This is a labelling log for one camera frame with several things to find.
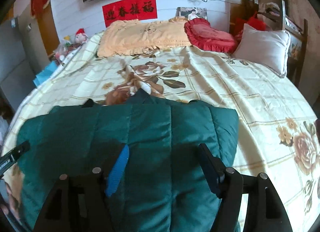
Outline dark green puffer jacket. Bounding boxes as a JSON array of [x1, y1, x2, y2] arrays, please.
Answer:
[[17, 91, 239, 231]]

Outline red banner with characters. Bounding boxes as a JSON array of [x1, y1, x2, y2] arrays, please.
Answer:
[[102, 0, 157, 27]]

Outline framed photo on headboard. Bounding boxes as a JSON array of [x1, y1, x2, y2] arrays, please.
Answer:
[[176, 7, 208, 20]]

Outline grey wardrobe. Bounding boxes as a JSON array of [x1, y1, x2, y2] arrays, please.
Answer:
[[0, 17, 35, 111]]

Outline red heart-shaped cushion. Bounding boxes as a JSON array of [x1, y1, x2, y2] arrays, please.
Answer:
[[184, 18, 238, 53]]

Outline peach ruffled pillow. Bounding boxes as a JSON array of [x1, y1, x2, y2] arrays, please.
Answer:
[[97, 17, 191, 57]]

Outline wooden chair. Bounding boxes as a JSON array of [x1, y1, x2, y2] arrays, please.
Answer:
[[252, 0, 308, 87]]

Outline red bag on chair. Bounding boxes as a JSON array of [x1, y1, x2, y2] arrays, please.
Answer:
[[233, 13, 266, 36]]

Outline plush doll with red hat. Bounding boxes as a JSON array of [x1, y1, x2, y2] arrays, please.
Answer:
[[74, 28, 88, 45]]

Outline blue paper bag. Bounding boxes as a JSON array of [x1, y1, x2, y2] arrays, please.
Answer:
[[33, 61, 58, 87]]

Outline white square pillow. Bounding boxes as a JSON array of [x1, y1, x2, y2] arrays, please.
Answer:
[[233, 24, 291, 78]]

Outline floral cream bed quilt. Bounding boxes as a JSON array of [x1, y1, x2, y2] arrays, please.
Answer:
[[3, 34, 319, 231]]

